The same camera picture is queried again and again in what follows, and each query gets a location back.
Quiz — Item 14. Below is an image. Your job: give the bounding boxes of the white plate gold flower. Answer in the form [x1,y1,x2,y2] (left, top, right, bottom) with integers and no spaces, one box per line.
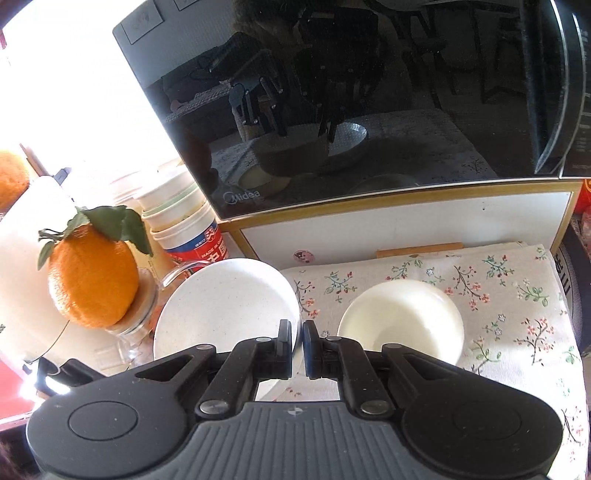
[153,258,301,359]

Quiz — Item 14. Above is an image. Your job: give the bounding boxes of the large cream bowl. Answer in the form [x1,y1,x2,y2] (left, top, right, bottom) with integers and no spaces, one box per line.
[338,280,465,365]

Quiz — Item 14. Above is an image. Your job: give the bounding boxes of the glass teapot with oranges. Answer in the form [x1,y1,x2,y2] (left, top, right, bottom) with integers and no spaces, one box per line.
[95,260,209,369]

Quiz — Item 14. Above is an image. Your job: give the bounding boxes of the stacked instant noodle cups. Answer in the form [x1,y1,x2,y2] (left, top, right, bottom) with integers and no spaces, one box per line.
[132,165,228,263]

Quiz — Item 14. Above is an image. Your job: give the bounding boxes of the large orange with leaves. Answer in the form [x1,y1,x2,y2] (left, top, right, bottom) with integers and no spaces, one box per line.
[37,205,153,328]

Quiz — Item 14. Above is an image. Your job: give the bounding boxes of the floral tablecloth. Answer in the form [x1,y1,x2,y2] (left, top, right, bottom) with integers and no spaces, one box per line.
[282,242,589,479]

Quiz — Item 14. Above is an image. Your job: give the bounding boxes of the white air fryer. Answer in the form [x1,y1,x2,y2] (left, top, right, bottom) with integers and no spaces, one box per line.
[1,177,76,365]

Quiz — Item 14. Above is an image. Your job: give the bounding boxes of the white gold-trimmed stand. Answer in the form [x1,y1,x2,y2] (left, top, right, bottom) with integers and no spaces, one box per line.
[221,180,583,269]

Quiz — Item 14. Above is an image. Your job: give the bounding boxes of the black microwave oven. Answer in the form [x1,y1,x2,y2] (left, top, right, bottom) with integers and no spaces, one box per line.
[113,1,590,219]

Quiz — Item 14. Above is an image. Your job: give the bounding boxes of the dark carton box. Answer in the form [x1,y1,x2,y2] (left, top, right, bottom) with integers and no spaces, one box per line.
[554,217,590,354]

